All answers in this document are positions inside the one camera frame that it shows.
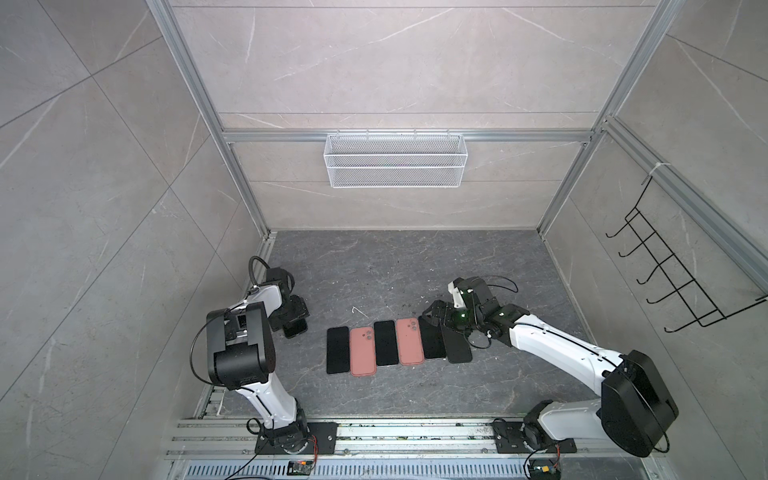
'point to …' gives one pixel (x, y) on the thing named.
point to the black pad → (432, 339)
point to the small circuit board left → (299, 467)
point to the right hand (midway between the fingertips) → (431, 316)
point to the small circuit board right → (543, 470)
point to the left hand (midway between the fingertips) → (294, 311)
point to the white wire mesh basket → (395, 161)
